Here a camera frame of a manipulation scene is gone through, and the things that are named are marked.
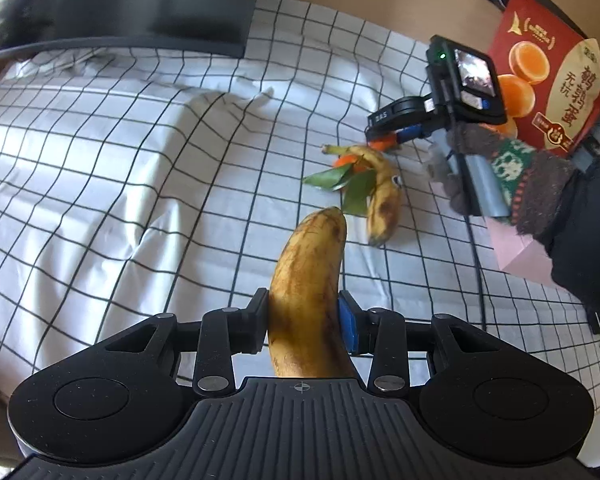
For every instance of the mandarin with large green leaves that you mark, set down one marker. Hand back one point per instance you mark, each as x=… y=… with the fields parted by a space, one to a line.
x=330 y=178

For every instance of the large orange mandarin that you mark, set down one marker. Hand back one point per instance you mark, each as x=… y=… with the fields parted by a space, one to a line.
x=380 y=144

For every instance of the red snack bag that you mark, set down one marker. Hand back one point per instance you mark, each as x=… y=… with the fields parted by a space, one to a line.
x=545 y=75

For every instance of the white black-grid tablecloth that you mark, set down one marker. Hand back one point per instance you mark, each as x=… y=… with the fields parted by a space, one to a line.
x=130 y=185

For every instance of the dark monitor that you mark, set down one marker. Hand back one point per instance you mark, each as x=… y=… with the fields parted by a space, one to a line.
x=130 y=0

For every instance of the person's right hand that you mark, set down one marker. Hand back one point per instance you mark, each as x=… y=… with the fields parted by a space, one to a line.
x=530 y=180

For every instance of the slim spotted yellow banana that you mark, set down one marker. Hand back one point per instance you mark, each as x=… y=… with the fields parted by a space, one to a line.
x=305 y=280

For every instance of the pink cardboard box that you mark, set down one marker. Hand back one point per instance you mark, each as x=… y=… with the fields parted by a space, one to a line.
x=520 y=255

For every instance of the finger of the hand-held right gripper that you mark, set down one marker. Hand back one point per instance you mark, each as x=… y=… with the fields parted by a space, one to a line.
x=396 y=143
x=411 y=133

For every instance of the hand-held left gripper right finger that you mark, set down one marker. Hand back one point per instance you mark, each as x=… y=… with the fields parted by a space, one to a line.
x=347 y=325

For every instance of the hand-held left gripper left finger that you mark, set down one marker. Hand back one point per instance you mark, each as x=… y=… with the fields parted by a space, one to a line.
x=255 y=325

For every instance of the wide spotted yellow banana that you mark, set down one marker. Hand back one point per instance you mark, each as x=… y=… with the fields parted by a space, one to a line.
x=385 y=200

